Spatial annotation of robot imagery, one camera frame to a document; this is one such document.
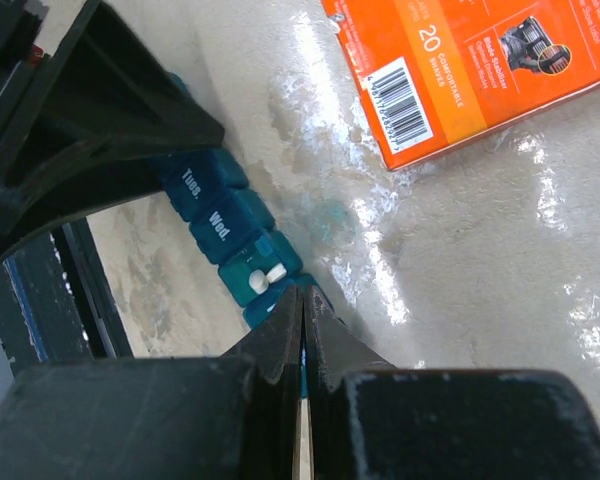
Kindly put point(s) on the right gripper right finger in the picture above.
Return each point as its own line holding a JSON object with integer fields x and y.
{"x": 372, "y": 420}

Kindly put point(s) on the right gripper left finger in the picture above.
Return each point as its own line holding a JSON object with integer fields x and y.
{"x": 235, "y": 416}

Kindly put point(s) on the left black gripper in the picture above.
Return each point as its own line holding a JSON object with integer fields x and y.
{"x": 76, "y": 126}

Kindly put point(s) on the teal weekly pill organizer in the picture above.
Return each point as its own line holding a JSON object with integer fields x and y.
{"x": 232, "y": 226}

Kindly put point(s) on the white pill left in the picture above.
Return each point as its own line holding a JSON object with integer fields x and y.
{"x": 258, "y": 282}

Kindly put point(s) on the white pill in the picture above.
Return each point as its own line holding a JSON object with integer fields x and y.
{"x": 258, "y": 282}
{"x": 277, "y": 273}

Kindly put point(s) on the white pill right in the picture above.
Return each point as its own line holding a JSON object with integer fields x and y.
{"x": 277, "y": 273}

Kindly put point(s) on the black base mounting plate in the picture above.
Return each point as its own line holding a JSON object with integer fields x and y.
{"x": 56, "y": 304}

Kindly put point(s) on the orange cardboard box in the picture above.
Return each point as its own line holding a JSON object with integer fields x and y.
{"x": 436, "y": 74}

